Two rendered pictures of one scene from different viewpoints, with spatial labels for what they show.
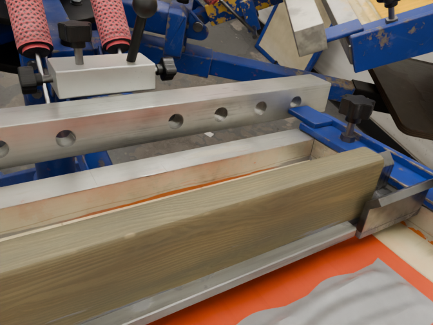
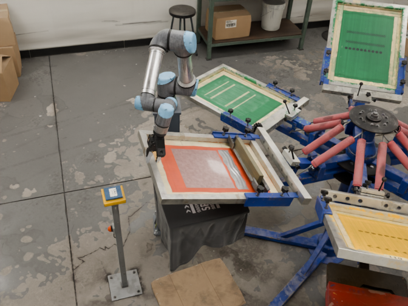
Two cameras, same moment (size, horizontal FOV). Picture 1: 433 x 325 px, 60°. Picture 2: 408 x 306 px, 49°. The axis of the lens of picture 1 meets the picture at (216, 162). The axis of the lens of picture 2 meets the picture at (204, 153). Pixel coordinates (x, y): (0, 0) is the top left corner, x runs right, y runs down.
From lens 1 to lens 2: 255 cm
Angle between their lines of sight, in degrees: 76
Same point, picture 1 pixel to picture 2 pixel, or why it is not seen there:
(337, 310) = (238, 177)
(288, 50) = not seen: outside the picture
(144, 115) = (280, 163)
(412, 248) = not seen: hidden behind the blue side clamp
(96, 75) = (286, 154)
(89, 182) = (263, 159)
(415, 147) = not seen: outside the picture
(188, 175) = (269, 172)
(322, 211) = (252, 172)
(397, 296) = (240, 184)
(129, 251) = (242, 149)
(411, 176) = (266, 195)
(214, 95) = (289, 173)
